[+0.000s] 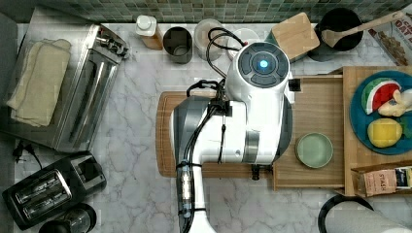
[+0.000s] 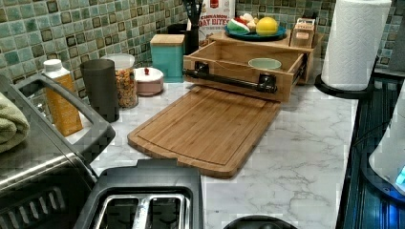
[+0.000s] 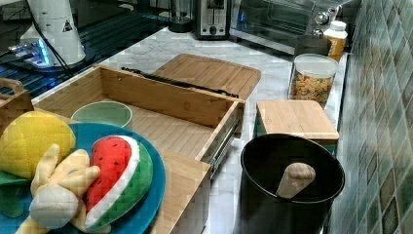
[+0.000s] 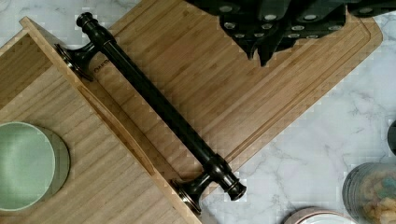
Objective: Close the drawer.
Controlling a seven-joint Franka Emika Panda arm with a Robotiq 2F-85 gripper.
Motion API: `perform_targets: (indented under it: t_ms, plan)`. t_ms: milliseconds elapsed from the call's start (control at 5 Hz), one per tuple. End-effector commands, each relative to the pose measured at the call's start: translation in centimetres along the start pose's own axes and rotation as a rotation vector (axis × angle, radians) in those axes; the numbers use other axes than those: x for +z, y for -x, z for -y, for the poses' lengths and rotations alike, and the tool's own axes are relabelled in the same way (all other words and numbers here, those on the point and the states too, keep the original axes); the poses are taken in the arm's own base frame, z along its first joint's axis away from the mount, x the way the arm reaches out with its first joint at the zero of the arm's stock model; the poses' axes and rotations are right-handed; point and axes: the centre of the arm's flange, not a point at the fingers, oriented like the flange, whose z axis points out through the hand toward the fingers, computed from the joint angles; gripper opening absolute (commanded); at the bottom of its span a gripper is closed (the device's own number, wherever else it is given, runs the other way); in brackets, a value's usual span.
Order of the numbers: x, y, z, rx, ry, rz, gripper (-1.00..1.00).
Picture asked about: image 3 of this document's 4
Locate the blue plate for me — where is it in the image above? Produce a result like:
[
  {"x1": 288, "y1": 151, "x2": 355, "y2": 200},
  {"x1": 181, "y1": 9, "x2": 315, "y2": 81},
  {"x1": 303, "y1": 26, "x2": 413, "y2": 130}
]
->
[{"x1": 0, "y1": 123, "x2": 166, "y2": 234}]

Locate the white plush ball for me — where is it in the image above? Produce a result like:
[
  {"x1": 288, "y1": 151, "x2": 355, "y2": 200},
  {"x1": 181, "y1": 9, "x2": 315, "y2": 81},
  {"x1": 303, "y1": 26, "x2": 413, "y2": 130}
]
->
[{"x1": 29, "y1": 185, "x2": 78, "y2": 229}]

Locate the wooden utensil handle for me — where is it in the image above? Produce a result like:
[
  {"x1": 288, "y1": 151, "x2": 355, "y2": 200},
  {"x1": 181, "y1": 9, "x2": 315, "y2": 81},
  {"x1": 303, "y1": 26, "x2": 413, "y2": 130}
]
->
[{"x1": 276, "y1": 163, "x2": 316, "y2": 199}]

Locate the yellow plush lemon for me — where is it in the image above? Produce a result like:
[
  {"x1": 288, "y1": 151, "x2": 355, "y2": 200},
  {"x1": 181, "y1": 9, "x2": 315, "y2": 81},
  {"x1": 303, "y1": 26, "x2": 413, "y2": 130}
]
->
[{"x1": 0, "y1": 111, "x2": 76, "y2": 179}]

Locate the wooden basket with handle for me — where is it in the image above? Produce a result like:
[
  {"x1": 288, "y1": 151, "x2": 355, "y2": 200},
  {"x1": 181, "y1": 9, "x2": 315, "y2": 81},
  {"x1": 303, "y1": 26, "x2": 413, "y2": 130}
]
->
[{"x1": 0, "y1": 78, "x2": 34, "y2": 133}]

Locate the black drawer handle bar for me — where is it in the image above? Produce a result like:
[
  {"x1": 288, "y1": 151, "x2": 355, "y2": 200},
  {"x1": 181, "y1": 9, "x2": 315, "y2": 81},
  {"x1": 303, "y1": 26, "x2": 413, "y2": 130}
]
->
[{"x1": 121, "y1": 67, "x2": 239, "y2": 98}]

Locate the bamboo wooden drawer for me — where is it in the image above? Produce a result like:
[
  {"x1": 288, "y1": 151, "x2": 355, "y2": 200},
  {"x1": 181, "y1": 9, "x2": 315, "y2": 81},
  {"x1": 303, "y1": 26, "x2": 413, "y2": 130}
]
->
[{"x1": 33, "y1": 65, "x2": 244, "y2": 172}]

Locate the stainless toaster oven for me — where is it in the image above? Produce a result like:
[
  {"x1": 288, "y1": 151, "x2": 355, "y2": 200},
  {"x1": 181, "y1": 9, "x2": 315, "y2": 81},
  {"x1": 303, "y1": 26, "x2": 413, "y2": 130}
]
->
[{"x1": 230, "y1": 0, "x2": 361, "y2": 55}]

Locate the bamboo cabinet top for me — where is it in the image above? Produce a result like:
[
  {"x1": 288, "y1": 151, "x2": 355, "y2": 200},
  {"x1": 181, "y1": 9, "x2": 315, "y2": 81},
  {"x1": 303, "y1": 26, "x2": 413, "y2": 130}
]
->
[{"x1": 146, "y1": 149, "x2": 210, "y2": 234}]

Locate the pale green bowl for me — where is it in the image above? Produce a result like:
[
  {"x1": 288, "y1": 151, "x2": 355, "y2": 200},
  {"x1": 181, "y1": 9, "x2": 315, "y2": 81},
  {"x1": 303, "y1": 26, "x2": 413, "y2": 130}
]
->
[{"x1": 71, "y1": 100, "x2": 132, "y2": 130}]

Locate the white-capped yellow bottle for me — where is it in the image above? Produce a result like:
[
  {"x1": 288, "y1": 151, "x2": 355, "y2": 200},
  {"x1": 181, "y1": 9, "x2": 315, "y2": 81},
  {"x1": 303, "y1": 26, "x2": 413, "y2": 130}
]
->
[{"x1": 323, "y1": 20, "x2": 348, "y2": 62}]

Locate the green plush leaf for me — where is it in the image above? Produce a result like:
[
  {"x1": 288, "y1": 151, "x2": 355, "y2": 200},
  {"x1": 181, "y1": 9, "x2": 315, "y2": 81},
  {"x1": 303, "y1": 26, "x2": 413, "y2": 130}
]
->
[{"x1": 0, "y1": 171, "x2": 28, "y2": 218}]

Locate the black utensil pot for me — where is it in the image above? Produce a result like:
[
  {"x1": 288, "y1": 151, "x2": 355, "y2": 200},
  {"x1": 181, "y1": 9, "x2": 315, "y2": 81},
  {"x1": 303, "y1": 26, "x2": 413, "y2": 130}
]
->
[{"x1": 234, "y1": 134, "x2": 345, "y2": 234}]

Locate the clear jar of pasta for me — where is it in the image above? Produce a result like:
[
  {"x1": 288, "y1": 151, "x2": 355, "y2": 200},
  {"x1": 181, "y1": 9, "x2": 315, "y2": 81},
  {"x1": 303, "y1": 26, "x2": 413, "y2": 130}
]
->
[{"x1": 288, "y1": 54, "x2": 339, "y2": 107}]

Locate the silver black toaster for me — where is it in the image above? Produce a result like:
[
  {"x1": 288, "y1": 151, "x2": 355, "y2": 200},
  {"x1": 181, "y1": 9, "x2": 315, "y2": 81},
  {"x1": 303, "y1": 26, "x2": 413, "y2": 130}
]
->
[{"x1": 194, "y1": 0, "x2": 231, "y2": 40}]

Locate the bamboo cutting board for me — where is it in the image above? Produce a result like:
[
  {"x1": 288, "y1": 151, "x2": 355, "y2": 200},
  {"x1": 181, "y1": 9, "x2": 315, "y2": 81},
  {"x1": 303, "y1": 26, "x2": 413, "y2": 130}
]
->
[{"x1": 154, "y1": 54, "x2": 261, "y2": 100}]

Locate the black blender base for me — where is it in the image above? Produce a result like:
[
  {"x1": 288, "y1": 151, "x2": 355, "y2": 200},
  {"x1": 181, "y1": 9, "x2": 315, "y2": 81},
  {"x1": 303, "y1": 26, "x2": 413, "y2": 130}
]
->
[{"x1": 169, "y1": 0, "x2": 193, "y2": 33}]

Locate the teal box with bamboo lid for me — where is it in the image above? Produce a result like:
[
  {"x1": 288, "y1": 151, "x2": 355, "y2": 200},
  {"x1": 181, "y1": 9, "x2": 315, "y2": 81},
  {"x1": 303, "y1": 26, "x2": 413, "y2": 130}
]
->
[{"x1": 253, "y1": 99, "x2": 339, "y2": 153}]

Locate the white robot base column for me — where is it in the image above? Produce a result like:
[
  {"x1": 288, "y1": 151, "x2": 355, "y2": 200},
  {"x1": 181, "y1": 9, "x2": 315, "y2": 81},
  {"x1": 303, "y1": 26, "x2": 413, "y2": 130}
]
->
[{"x1": 9, "y1": 0, "x2": 87, "y2": 69}]

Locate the plush watermelon slice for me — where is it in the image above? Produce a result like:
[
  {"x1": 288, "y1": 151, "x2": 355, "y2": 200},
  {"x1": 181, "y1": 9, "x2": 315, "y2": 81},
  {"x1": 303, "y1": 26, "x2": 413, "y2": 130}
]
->
[{"x1": 85, "y1": 136, "x2": 153, "y2": 230}]

